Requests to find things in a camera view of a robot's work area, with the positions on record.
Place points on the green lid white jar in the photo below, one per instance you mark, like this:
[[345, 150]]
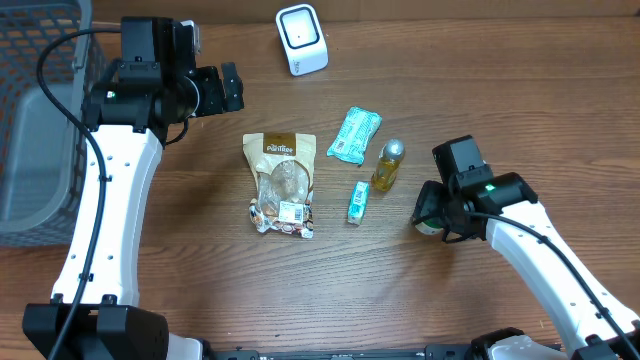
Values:
[[426, 218]]

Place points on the teal snack packet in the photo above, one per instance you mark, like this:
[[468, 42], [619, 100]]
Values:
[[354, 136]]

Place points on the yellow liquid bottle grey cap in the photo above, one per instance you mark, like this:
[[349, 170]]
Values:
[[390, 158]]

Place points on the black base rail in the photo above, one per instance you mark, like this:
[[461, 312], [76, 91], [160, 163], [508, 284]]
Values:
[[350, 355]]

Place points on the grey plastic mesh basket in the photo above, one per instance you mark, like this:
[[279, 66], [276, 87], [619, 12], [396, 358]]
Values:
[[43, 156]]

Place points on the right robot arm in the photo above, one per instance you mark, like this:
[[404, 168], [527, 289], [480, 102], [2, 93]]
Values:
[[591, 322]]

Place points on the brown white snack bag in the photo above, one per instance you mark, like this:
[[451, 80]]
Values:
[[282, 165]]

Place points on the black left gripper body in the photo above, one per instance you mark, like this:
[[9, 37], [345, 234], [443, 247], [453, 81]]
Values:
[[211, 94]]

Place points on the white barcode scanner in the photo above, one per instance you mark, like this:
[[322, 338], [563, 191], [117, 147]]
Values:
[[302, 39]]

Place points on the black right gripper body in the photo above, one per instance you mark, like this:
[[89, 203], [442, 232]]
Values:
[[425, 209]]

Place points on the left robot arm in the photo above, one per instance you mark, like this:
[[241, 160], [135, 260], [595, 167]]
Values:
[[94, 311]]

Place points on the Kleenex tissue pack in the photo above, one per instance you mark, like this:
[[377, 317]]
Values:
[[358, 203]]

